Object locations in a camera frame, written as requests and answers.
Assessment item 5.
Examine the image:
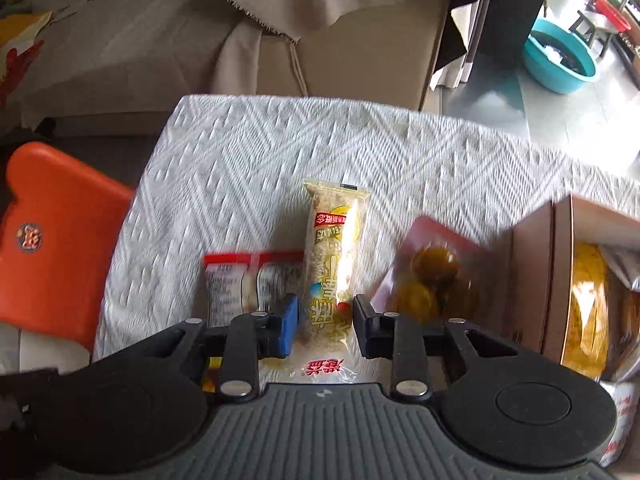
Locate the yellow snack packet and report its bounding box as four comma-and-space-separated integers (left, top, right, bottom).
559, 242, 612, 380

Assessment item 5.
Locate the yellow and red printed blanket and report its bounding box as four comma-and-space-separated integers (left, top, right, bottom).
0, 9, 54, 109

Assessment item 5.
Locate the red plastic basin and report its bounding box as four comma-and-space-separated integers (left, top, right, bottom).
593, 0, 632, 31

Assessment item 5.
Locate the wooden stool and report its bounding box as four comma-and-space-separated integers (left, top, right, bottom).
569, 8, 621, 60

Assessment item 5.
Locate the orange plastic chair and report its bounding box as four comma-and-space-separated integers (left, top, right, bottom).
0, 141, 137, 352

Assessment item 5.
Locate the beige and brown curtain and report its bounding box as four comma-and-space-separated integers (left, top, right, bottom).
431, 0, 502, 91

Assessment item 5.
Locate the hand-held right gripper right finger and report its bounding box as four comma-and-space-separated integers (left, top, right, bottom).
352, 294, 552, 402

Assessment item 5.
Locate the silver snack packet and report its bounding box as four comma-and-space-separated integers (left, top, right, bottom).
597, 243, 640, 289

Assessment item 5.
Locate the white packet with red edge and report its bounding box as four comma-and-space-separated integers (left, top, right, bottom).
202, 249, 307, 332

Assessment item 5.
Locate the white packet with red print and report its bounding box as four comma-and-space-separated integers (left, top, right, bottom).
597, 380, 634, 467

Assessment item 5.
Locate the beige covered sofa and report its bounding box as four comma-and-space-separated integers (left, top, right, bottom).
0, 0, 451, 137

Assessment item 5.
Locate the long pale snack packet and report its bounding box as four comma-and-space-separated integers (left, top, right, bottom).
298, 177, 371, 387

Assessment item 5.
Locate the blue plastic basin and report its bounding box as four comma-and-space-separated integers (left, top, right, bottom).
523, 16, 600, 95

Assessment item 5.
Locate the reddish packet of brown snacks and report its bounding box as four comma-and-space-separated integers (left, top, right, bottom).
372, 215, 502, 327

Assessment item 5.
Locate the white patterned tablecloth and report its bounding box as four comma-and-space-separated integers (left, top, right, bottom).
92, 93, 640, 392

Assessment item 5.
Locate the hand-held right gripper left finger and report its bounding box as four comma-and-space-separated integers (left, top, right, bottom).
95, 293, 300, 404

